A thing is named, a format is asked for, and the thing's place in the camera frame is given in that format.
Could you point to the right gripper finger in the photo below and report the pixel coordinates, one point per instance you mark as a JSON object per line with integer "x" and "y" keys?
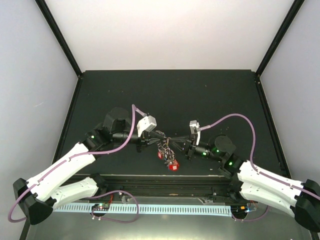
{"x": 179, "y": 138}
{"x": 181, "y": 146}

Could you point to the right black frame post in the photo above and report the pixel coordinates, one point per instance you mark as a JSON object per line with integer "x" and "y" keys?
{"x": 281, "y": 32}

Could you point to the circuit board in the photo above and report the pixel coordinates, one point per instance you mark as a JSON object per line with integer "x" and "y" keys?
{"x": 100, "y": 207}
{"x": 245, "y": 208}

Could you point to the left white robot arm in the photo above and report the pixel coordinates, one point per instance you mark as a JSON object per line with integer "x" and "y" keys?
{"x": 40, "y": 195}

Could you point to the white slotted cable duct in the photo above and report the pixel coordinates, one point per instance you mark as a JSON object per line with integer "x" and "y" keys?
{"x": 149, "y": 209}

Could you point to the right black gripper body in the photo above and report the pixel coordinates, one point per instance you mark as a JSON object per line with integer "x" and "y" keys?
{"x": 190, "y": 151}

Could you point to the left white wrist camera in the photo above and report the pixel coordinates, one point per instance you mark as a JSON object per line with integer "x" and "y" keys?
{"x": 146, "y": 124}

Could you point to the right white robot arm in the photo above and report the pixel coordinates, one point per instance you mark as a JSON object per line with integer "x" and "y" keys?
{"x": 300, "y": 200}

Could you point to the black aluminium front rail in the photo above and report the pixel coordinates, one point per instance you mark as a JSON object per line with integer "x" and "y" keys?
{"x": 213, "y": 187}

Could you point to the left black frame post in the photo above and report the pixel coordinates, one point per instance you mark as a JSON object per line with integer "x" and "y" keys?
{"x": 48, "y": 16}

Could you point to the keyring with coloured keys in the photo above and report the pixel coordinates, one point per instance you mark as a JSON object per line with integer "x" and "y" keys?
{"x": 165, "y": 153}

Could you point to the black work mat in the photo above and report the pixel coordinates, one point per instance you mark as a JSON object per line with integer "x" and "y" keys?
{"x": 174, "y": 98}

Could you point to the left circuit board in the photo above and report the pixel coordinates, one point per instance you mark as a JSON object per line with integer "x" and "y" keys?
{"x": 100, "y": 207}

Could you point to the black frame post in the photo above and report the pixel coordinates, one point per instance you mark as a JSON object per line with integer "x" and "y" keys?
{"x": 281, "y": 32}
{"x": 48, "y": 16}

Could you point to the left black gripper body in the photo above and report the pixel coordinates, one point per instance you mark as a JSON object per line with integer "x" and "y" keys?
{"x": 143, "y": 139}

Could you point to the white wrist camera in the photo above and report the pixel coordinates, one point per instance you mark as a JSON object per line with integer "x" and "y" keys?
{"x": 195, "y": 133}
{"x": 146, "y": 124}

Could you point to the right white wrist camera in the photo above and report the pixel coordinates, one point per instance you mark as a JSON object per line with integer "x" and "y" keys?
{"x": 195, "y": 133}

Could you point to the right circuit board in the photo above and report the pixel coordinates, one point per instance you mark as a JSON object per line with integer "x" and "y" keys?
{"x": 245, "y": 208}

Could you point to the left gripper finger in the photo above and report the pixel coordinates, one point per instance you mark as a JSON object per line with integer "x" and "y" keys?
{"x": 157, "y": 135}
{"x": 157, "y": 141}

